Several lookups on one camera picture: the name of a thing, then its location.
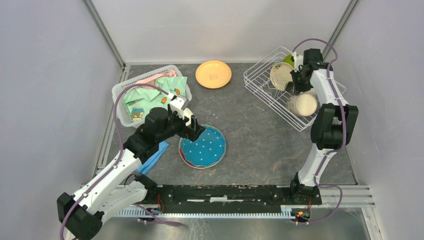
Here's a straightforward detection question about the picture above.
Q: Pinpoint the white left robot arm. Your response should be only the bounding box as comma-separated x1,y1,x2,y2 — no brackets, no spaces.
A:
56,107,206,240

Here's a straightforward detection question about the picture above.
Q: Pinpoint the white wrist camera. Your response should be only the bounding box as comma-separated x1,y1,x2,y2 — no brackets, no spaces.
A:
290,51,303,72
168,95,190,120

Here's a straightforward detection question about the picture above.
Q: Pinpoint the blue printed cloth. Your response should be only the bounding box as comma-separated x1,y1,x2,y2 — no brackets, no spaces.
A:
135,141,170,175

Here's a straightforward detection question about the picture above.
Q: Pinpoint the teal rimmed red plate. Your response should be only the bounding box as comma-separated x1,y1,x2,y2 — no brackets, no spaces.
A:
178,124,227,170

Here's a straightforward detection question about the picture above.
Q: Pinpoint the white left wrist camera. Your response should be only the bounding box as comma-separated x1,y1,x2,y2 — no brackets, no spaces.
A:
168,95,190,120

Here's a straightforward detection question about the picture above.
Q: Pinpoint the cream floral plate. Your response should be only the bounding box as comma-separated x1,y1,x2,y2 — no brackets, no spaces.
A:
269,62,293,91

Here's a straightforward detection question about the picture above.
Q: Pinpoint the white wire dish rack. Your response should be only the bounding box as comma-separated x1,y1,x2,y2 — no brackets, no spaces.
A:
243,45,347,132

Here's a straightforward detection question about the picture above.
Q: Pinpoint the pink cloth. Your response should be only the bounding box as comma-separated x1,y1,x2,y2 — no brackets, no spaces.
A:
131,70,177,91

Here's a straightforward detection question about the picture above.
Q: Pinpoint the aluminium corner post right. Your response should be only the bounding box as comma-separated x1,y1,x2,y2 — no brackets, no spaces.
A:
327,0,361,47

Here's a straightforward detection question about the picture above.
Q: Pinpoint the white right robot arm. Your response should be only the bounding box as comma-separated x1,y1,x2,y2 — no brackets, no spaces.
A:
288,48,359,204

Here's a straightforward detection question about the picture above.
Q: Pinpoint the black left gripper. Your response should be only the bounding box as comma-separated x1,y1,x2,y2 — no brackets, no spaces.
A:
156,104,206,143

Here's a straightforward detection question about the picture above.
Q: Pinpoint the lime green plate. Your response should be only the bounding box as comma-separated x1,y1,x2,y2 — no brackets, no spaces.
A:
282,54,295,68

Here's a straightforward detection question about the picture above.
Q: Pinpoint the green printed cloth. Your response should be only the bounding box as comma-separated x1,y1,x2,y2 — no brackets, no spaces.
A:
122,76,187,122

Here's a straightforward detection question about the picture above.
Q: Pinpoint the blue dotted plate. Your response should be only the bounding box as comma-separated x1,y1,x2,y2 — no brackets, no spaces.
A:
180,126,227,168

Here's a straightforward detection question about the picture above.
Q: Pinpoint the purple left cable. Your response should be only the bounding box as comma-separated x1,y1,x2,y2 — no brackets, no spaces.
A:
58,83,175,240

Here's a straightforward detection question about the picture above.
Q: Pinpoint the orange plate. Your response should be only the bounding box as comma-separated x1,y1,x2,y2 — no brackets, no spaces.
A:
195,60,232,89

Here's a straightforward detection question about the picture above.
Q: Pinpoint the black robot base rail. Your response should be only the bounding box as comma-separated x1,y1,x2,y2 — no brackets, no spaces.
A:
134,174,322,214

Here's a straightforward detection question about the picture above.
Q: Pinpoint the aluminium corner post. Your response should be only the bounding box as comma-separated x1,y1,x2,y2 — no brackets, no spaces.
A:
82,0,126,69
327,0,361,47

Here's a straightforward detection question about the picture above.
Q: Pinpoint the green interior mug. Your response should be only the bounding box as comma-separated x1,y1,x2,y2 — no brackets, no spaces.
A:
286,93,318,117

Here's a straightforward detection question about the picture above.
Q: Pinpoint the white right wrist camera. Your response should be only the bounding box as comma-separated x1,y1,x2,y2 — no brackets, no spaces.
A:
290,51,303,72

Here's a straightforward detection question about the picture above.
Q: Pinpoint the aluminium corner post left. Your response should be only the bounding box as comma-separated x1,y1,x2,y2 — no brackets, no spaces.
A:
82,0,126,69

